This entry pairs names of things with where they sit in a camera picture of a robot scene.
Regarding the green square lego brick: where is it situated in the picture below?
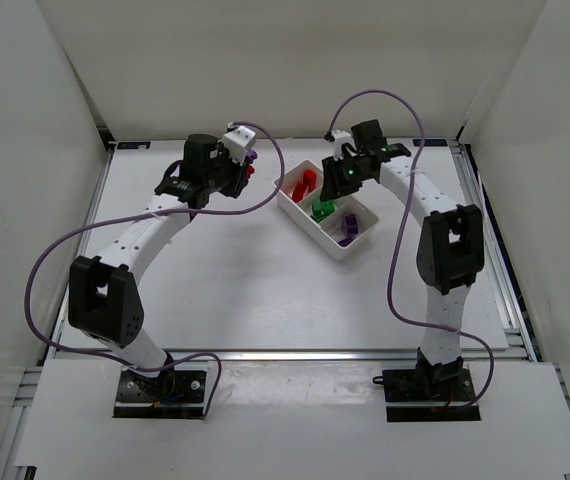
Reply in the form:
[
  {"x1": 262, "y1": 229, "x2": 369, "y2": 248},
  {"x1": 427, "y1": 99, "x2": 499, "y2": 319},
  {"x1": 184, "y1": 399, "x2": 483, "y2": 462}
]
[{"x1": 311, "y1": 199, "x2": 336, "y2": 223}]

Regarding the red sloped lego brick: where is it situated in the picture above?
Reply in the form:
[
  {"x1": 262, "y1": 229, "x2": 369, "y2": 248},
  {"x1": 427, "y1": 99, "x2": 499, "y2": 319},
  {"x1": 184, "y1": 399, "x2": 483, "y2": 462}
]
[{"x1": 302, "y1": 169, "x2": 317, "y2": 192}]

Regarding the red rounded lego brick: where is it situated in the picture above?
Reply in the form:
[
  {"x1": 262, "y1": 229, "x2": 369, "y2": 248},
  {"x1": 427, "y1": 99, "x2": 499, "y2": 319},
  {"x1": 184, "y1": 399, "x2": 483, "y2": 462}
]
[{"x1": 291, "y1": 182, "x2": 309, "y2": 203}]

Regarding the purple paw print lego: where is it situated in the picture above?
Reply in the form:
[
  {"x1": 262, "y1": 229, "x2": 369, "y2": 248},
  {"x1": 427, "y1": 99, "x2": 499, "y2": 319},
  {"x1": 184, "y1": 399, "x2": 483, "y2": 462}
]
[{"x1": 342, "y1": 213, "x2": 359, "y2": 237}]

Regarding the purple curved lego brick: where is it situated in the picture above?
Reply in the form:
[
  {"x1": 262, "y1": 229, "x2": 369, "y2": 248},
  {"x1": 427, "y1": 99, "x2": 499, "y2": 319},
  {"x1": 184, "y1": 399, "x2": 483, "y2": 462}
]
[{"x1": 338, "y1": 237, "x2": 354, "y2": 247}]

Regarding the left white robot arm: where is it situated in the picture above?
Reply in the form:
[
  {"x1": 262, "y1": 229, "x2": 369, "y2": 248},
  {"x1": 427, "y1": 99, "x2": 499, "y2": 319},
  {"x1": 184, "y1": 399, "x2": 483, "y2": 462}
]
[{"x1": 67, "y1": 126, "x2": 256, "y2": 378}]

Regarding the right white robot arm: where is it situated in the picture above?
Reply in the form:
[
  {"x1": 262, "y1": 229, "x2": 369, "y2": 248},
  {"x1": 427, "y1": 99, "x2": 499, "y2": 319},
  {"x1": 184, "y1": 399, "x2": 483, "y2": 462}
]
[{"x1": 320, "y1": 120, "x2": 484, "y2": 383}]

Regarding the white three-compartment tray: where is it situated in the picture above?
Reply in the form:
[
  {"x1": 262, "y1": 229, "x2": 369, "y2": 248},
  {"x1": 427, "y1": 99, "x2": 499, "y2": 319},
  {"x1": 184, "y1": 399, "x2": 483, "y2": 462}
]
[{"x1": 276, "y1": 160, "x2": 379, "y2": 261}]

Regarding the blue label sticker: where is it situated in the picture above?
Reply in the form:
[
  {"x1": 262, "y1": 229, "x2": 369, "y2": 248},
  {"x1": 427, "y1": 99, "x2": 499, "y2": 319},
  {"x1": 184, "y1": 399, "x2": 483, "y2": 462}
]
[{"x1": 116, "y1": 141, "x2": 151, "y2": 150}]

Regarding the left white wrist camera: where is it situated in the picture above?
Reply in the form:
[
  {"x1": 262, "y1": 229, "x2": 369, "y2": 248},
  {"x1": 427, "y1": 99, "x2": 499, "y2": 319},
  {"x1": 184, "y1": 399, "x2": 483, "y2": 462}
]
[{"x1": 221, "y1": 126, "x2": 256, "y2": 165}]

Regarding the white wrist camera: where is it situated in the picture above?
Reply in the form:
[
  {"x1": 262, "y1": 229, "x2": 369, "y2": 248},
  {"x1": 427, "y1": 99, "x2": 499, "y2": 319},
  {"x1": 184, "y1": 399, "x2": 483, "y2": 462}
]
[
  {"x1": 221, "y1": 126, "x2": 256, "y2": 165},
  {"x1": 324, "y1": 130, "x2": 352, "y2": 161}
]

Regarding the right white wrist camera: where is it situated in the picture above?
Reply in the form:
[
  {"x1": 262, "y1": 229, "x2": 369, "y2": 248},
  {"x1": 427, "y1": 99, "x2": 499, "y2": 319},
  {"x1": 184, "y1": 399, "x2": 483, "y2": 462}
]
[{"x1": 324, "y1": 130, "x2": 352, "y2": 161}]

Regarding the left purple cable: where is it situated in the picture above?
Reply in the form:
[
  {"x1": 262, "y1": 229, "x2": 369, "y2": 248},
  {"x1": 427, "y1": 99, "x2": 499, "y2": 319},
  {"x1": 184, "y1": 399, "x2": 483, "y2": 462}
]
[{"x1": 23, "y1": 120, "x2": 286, "y2": 419}]

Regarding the purple cable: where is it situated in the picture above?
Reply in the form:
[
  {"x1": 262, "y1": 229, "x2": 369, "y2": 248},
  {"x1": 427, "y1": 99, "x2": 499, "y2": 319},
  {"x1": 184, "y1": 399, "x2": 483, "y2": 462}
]
[
  {"x1": 324, "y1": 89, "x2": 497, "y2": 411},
  {"x1": 23, "y1": 120, "x2": 286, "y2": 419}
]

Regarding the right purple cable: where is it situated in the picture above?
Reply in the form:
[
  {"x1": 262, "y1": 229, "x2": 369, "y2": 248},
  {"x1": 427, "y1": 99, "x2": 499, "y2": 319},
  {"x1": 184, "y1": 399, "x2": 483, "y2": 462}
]
[{"x1": 324, "y1": 89, "x2": 497, "y2": 411}]

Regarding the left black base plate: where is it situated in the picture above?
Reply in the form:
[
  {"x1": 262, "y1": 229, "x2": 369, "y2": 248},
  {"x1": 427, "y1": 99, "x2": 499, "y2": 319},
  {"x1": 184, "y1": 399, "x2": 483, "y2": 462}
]
[{"x1": 113, "y1": 369, "x2": 207, "y2": 420}]

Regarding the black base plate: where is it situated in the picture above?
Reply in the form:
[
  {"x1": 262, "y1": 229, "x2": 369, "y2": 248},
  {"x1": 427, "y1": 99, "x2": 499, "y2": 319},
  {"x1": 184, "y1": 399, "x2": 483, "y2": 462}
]
[
  {"x1": 372, "y1": 368, "x2": 481, "y2": 423},
  {"x1": 113, "y1": 369, "x2": 207, "y2": 420}
]

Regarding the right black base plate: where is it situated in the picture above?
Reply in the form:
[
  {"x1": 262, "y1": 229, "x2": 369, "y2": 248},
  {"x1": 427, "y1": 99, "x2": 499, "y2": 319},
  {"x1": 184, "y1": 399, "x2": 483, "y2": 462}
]
[{"x1": 372, "y1": 368, "x2": 481, "y2": 423}]

